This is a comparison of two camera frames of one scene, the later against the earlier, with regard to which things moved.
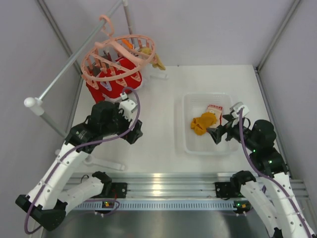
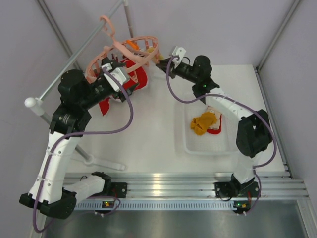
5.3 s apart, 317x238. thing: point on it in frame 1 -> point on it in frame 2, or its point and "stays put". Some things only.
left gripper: [135, 133] -> [114, 64]
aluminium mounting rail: [163, 191] stays put
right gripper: [217, 133] -> [172, 70]
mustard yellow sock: [200, 124] stays put
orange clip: [130, 45] -> [132, 44]
